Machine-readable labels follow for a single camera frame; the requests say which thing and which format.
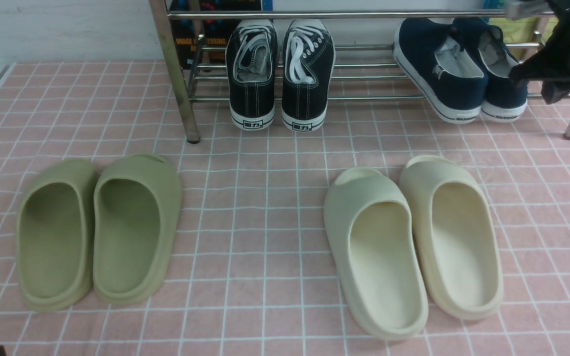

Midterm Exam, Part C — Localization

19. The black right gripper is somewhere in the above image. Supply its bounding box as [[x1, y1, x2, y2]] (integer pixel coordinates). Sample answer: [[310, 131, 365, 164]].
[[505, 0, 570, 104]]

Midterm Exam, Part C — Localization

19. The navy slip-on shoe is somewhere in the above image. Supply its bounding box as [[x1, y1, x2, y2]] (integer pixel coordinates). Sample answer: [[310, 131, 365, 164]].
[[452, 17, 528, 123], [393, 18, 488, 125]]

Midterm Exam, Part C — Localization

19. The metal shoe rack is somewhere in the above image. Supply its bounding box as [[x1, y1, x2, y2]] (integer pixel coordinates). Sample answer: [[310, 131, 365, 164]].
[[149, 0, 570, 144]]

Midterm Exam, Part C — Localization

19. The yellow package behind rack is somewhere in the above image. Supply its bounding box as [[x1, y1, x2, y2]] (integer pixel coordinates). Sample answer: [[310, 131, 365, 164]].
[[487, 17, 557, 50]]

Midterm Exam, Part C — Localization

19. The cream right foam slipper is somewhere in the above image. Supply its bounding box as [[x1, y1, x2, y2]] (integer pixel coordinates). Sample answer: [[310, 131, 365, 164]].
[[399, 155, 504, 320]]

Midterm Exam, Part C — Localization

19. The cream foam slipper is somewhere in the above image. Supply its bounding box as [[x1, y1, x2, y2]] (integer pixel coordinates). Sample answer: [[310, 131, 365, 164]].
[[323, 167, 429, 341], [399, 155, 504, 320]]

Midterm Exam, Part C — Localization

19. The cream left foam slipper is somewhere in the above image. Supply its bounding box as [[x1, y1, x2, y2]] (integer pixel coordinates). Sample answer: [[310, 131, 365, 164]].
[[323, 167, 429, 341]]

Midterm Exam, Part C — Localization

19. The black canvas sneaker right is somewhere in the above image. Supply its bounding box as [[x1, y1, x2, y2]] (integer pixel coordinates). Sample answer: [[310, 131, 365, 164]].
[[281, 19, 335, 133]]

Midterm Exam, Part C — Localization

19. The black canvas sneaker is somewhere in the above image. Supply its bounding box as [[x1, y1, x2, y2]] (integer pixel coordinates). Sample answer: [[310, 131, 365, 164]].
[[225, 19, 279, 131], [281, 19, 335, 133]]

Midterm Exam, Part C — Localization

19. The black canvas sneaker left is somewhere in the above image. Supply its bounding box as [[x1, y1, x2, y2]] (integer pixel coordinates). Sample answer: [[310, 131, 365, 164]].
[[225, 19, 279, 131]]

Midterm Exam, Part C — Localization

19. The black printed box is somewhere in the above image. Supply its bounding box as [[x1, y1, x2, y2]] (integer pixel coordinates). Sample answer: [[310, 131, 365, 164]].
[[171, 0, 263, 70]]

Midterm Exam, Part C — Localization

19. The pink checkered floor mat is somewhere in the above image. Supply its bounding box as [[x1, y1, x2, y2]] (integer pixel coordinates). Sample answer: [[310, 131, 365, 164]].
[[0, 62, 570, 356]]

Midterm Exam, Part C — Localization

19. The green right foam slipper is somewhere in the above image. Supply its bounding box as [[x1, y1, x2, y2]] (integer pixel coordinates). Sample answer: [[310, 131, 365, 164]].
[[93, 153, 183, 306]]

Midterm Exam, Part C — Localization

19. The green foam slipper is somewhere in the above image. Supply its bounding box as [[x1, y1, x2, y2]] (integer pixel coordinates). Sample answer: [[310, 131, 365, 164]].
[[93, 153, 183, 306], [16, 159, 99, 312]]

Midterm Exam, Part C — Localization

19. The green left foam slipper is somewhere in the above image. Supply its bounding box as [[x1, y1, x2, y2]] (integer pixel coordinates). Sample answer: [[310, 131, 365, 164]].
[[16, 159, 99, 312]]

